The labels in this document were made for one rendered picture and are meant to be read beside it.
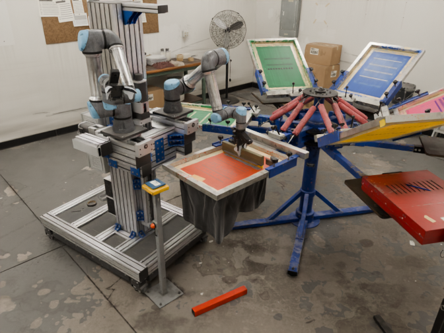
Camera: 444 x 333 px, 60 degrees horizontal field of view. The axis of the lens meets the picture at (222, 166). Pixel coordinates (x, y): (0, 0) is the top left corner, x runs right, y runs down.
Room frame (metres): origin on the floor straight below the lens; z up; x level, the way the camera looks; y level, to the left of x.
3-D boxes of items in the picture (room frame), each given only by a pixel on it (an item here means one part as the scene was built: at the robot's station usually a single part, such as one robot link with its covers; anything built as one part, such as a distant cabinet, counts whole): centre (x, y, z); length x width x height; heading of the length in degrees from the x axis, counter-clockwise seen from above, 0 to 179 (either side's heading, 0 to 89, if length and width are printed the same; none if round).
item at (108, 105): (2.14, 0.63, 1.55); 0.11 x 0.08 x 0.11; 120
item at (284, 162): (2.46, -0.42, 0.98); 0.30 x 0.05 x 0.07; 133
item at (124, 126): (2.43, 0.66, 1.31); 0.15 x 0.15 x 0.10
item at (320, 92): (3.22, -0.83, 0.67); 0.39 x 0.39 x 1.35
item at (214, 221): (2.30, 0.15, 0.74); 0.45 x 0.03 x 0.43; 43
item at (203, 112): (3.49, 0.04, 1.05); 1.08 x 0.61 x 0.23; 73
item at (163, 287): (2.20, 0.44, 0.48); 0.22 x 0.22 x 0.96; 43
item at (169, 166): (2.50, -0.06, 0.97); 0.79 x 0.58 x 0.04; 133
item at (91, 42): (2.36, 0.78, 1.63); 0.15 x 0.12 x 0.55; 120
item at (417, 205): (1.84, -1.15, 1.06); 0.61 x 0.46 x 0.12; 13
